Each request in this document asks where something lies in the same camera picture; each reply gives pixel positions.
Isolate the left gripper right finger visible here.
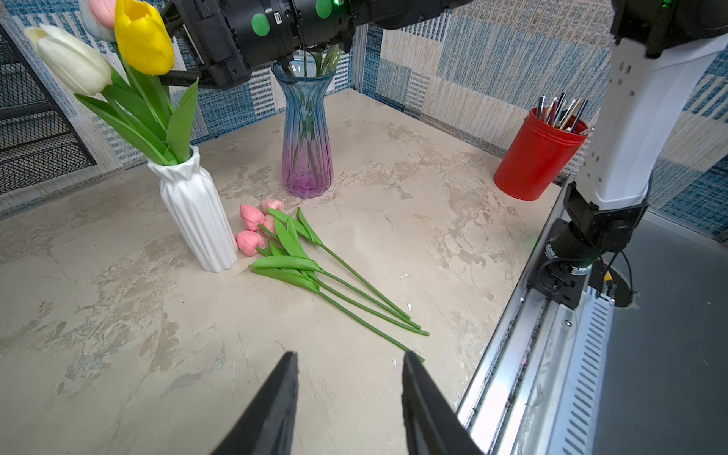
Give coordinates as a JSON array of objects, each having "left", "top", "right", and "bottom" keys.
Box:
[{"left": 402, "top": 351, "right": 482, "bottom": 455}]

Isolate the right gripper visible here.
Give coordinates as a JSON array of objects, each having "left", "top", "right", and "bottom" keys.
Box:
[{"left": 158, "top": 0, "right": 297, "bottom": 91}]

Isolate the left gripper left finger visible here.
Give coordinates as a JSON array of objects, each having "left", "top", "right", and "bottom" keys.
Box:
[{"left": 212, "top": 352, "right": 299, "bottom": 455}]

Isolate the pink tulip picked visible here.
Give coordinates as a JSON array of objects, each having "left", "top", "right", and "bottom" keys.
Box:
[
  {"left": 260, "top": 198, "right": 413, "bottom": 322},
  {"left": 234, "top": 231, "right": 424, "bottom": 352},
  {"left": 235, "top": 200, "right": 430, "bottom": 348}
]

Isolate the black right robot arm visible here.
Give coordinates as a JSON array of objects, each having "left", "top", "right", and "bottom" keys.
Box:
[{"left": 162, "top": 1, "right": 727, "bottom": 309}]

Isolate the purple glass vase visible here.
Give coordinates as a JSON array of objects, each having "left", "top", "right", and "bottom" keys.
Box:
[{"left": 272, "top": 59, "right": 334, "bottom": 198}]

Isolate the white ribbed vase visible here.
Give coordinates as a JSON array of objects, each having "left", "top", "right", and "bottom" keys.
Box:
[{"left": 148, "top": 145, "right": 237, "bottom": 273}]

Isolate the yellow tulip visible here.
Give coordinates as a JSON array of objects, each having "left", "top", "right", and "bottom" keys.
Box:
[{"left": 114, "top": 1, "right": 198, "bottom": 166}]

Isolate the black mesh shelf rack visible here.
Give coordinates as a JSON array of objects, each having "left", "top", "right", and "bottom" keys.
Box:
[{"left": 1, "top": 30, "right": 96, "bottom": 195}]

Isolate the red pencil cup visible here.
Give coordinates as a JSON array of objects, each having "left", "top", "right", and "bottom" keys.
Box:
[{"left": 494, "top": 93, "right": 589, "bottom": 201}]

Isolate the aluminium front rail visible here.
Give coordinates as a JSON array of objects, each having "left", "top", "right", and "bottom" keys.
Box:
[{"left": 457, "top": 189, "right": 614, "bottom": 454}]

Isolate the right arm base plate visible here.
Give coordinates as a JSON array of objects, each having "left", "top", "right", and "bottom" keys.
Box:
[{"left": 527, "top": 219, "right": 590, "bottom": 310}]

